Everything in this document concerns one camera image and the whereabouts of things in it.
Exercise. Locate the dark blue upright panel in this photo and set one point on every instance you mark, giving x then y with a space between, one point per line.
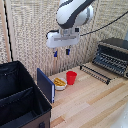
45 85

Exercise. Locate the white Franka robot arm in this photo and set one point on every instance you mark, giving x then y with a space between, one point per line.
74 13

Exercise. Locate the white bowl with yellow food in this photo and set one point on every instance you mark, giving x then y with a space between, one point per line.
60 83

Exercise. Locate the red plastic cup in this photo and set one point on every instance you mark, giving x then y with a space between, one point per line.
71 78

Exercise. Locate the black fabric storage box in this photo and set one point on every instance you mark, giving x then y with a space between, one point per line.
20 96

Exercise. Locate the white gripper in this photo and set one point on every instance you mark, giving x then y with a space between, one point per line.
61 38

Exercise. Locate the beige woven folding screen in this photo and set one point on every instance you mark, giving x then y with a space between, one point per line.
30 33

